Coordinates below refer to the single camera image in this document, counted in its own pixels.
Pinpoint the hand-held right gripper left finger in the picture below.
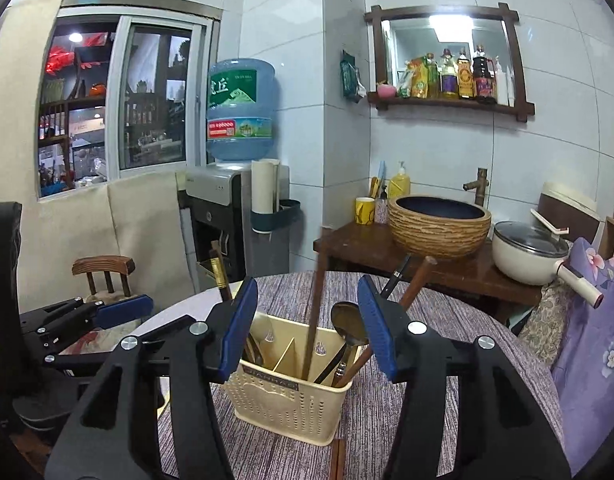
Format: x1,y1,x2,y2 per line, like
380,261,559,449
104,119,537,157
44,276,260,480

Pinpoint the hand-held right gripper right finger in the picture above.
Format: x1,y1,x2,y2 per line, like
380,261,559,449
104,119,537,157
357,275,573,480

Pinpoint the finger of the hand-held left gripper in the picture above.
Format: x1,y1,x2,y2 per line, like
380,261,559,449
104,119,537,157
43,352,108,386
19,295,155,348

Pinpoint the metal spoon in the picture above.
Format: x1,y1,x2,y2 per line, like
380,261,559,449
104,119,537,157
312,301,372,385

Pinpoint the dark chopstick with gold band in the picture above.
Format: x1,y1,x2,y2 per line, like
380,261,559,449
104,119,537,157
209,246,234,303
213,240,235,302

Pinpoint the beige perforated utensil holder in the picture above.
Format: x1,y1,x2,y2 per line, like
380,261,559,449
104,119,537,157
222,310,373,446

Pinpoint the dark brown chopstick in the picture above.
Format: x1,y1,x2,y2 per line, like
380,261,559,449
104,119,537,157
331,437,347,480

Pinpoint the wooden chair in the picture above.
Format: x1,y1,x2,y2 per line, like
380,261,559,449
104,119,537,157
72,256,136,298

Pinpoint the purple striped tablecloth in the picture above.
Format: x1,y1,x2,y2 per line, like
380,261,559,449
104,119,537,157
137,270,563,480

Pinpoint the beige cloth cover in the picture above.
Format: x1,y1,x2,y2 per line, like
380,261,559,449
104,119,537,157
19,172,198,306

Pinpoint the wooden washstand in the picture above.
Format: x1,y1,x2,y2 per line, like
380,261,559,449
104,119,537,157
313,220,543,326

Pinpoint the woven pattern wash basin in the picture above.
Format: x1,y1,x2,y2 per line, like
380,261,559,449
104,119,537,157
388,194,493,261

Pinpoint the grey water dispenser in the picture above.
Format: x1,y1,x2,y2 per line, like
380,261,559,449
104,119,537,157
186,165,290,281

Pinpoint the yellow mug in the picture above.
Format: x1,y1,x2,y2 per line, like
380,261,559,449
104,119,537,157
355,196,376,226

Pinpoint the beige paper cup tube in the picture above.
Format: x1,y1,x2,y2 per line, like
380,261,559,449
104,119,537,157
251,158,280,233

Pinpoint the yellow soap bottle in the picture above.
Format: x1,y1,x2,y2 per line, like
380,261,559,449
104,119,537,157
388,161,412,201

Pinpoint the glass pot lid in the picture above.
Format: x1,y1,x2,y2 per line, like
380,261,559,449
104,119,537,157
494,220,570,256

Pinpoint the bamboo style faucet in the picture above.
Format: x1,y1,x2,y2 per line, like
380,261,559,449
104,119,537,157
462,167,489,208

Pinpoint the window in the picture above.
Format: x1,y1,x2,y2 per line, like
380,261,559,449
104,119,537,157
37,0,222,201

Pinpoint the purple floral cloth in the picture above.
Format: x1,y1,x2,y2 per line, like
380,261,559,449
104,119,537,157
552,230,614,471

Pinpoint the blue water bottle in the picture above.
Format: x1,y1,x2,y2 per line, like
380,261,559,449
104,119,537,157
206,57,278,163

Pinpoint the wooden framed mirror shelf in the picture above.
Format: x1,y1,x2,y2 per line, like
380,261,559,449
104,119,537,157
364,4,536,123

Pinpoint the yellow seasoning packet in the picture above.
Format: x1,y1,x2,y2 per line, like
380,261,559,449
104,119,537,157
397,57,428,98

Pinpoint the green hanging packet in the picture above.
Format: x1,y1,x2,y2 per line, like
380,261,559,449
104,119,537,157
341,50,367,102

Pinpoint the yellow oil bottle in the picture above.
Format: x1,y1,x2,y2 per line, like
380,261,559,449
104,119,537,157
439,49,460,98

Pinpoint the amber bottle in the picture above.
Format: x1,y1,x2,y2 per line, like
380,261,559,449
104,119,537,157
457,49,475,100

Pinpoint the dark soy sauce bottle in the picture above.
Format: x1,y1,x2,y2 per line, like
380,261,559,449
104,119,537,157
472,45,498,103

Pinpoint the white bottle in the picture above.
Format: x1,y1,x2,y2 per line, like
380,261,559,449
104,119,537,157
494,57,515,106

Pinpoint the black handled utensil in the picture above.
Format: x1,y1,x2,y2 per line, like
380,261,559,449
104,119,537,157
380,254,413,297

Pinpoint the white pot with handle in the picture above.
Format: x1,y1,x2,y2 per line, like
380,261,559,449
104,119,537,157
492,210,604,308

